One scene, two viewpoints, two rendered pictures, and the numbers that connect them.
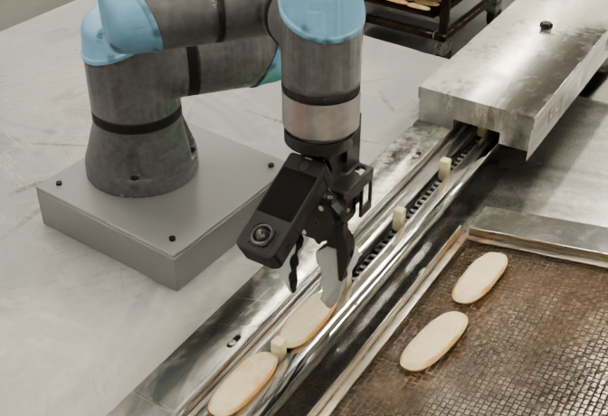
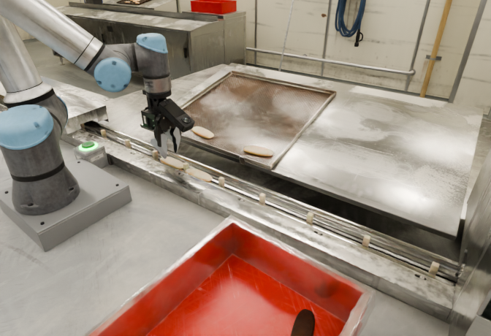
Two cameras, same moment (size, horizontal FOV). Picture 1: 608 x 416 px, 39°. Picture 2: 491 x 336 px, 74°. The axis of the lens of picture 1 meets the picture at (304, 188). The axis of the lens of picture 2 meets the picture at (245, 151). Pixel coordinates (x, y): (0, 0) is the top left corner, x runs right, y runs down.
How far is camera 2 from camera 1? 1.00 m
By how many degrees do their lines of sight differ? 72
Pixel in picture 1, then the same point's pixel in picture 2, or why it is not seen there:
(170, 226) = (107, 185)
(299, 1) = (161, 41)
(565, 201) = (128, 123)
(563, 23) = not seen: hidden behind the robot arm
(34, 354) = (154, 239)
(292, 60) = (161, 63)
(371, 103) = not seen: hidden behind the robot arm
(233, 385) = (201, 174)
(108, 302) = (128, 220)
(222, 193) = (91, 174)
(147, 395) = (202, 191)
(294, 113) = (164, 82)
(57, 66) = not seen: outside the picture
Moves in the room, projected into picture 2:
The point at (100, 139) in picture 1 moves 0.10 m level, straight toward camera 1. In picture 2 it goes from (49, 184) to (93, 178)
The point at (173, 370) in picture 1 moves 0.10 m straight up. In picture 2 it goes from (191, 185) to (188, 155)
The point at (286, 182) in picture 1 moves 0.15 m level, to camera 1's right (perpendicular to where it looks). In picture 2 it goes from (169, 107) to (180, 90)
